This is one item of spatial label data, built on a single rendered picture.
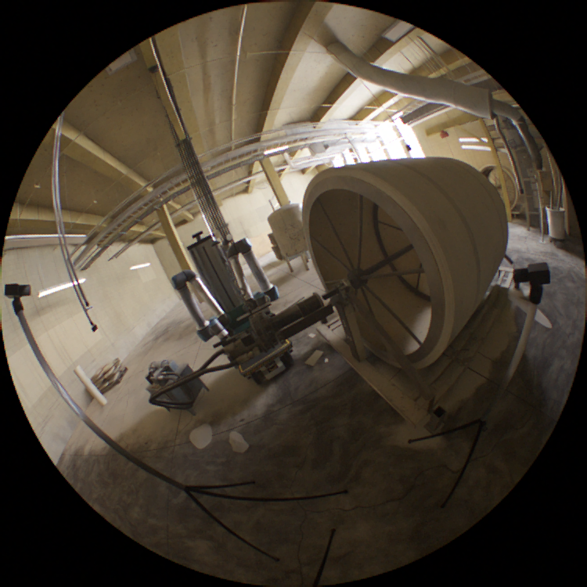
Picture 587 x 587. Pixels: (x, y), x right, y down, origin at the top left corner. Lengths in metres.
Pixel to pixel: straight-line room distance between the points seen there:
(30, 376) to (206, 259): 7.33
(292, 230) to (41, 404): 9.95
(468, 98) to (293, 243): 6.07
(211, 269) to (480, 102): 5.39
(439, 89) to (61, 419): 12.61
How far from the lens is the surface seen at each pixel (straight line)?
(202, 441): 2.37
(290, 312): 1.28
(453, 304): 0.94
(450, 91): 4.98
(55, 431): 7.95
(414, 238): 0.90
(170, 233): 10.38
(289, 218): 5.74
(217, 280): 2.15
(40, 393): 8.02
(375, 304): 2.32
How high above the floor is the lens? 1.47
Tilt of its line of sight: 19 degrees down
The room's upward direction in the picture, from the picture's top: 25 degrees counter-clockwise
